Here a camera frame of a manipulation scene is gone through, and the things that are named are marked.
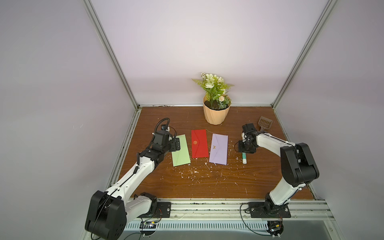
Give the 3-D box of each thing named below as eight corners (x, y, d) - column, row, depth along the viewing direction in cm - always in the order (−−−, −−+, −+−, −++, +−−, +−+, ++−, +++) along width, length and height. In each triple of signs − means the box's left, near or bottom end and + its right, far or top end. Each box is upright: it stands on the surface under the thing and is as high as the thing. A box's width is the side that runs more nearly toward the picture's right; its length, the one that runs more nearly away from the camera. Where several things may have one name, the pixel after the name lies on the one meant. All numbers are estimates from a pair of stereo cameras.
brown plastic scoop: (255, 128, 108) (256, 126, 107) (260, 117, 115) (261, 115, 114) (267, 133, 105) (268, 132, 104) (271, 122, 112) (272, 120, 111)
